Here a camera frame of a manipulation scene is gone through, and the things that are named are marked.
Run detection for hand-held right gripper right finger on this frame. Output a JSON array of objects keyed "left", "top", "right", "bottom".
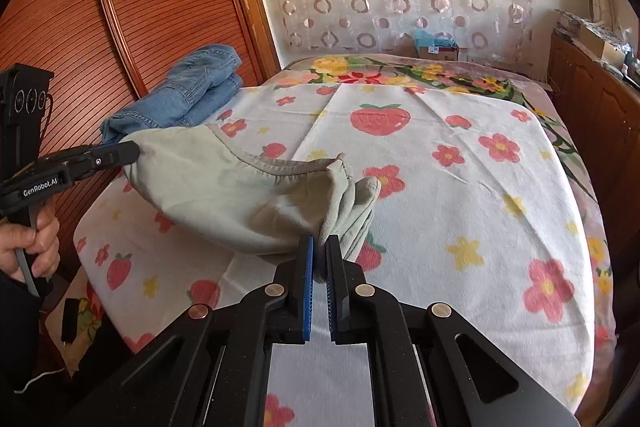
[{"left": 325, "top": 234, "right": 583, "bottom": 427}]

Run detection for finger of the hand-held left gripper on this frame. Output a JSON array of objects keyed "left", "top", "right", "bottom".
[{"left": 62, "top": 141, "right": 141, "bottom": 182}]

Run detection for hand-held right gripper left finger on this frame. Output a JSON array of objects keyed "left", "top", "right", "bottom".
[{"left": 82, "top": 234, "right": 317, "bottom": 427}]

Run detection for grey-green pants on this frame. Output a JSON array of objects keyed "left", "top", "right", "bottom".
[{"left": 119, "top": 123, "right": 381, "bottom": 258}]

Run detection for person's left hand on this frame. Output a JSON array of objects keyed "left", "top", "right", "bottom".
[{"left": 0, "top": 201, "right": 61, "bottom": 280}]

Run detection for blue denim jeans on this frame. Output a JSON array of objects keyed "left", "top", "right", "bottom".
[{"left": 100, "top": 44, "right": 244, "bottom": 146}]

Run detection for white strawberry flower bed sheet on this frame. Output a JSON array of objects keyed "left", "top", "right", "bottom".
[{"left": 74, "top": 82, "right": 618, "bottom": 427}]

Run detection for reddish wooden wardrobe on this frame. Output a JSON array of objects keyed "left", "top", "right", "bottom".
[{"left": 0, "top": 0, "right": 281, "bottom": 298}]

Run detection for person's dark clothing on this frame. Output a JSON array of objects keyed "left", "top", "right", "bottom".
[{"left": 0, "top": 267, "right": 131, "bottom": 427}]

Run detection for pink floral blanket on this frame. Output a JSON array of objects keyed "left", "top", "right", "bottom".
[{"left": 272, "top": 53, "right": 621, "bottom": 358}]

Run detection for small cardboard box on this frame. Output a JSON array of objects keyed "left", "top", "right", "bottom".
[{"left": 417, "top": 42, "right": 471, "bottom": 62}]

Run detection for light blue plastic bag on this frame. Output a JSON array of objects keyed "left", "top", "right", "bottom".
[{"left": 414, "top": 29, "right": 458, "bottom": 52}]

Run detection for brown wooden cabinet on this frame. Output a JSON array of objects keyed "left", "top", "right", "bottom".
[{"left": 547, "top": 29, "right": 640, "bottom": 188}]

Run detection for tan cardboard box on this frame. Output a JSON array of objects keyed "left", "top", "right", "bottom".
[{"left": 575, "top": 27, "right": 622, "bottom": 58}]

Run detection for black strap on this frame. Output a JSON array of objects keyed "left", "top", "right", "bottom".
[{"left": 61, "top": 299, "right": 80, "bottom": 343}]

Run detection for thin white cable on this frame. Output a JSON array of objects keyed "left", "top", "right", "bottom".
[{"left": 14, "top": 369, "right": 67, "bottom": 395}]

